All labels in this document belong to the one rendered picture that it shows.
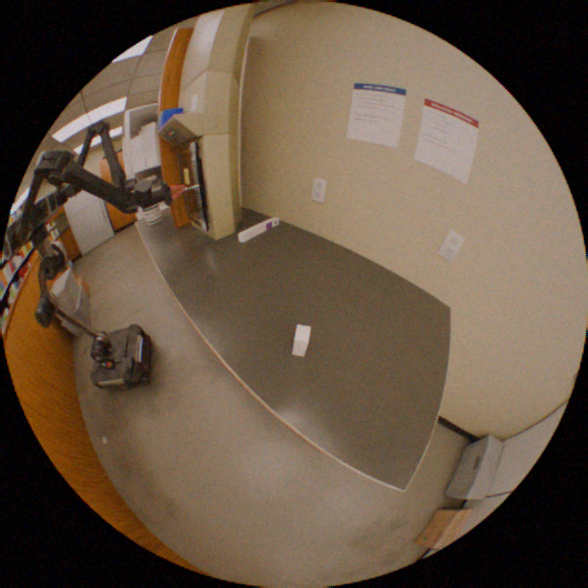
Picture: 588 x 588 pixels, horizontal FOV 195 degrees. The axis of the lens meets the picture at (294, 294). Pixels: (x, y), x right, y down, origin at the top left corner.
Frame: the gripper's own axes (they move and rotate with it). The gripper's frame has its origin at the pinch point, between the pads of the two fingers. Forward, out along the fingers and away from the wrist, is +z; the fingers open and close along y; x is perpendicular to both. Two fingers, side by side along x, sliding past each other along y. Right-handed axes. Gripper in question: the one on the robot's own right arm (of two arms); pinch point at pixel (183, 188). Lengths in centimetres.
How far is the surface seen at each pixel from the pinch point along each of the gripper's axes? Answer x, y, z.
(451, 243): -100, -4, 49
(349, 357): -85, -26, -2
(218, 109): -11.5, 32.2, 13.0
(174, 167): 25.6, 9.8, 4.4
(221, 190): -11.4, -3.4, 13.3
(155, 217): 55, -21, -9
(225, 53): -11, 62, 14
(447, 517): -252, -101, -35
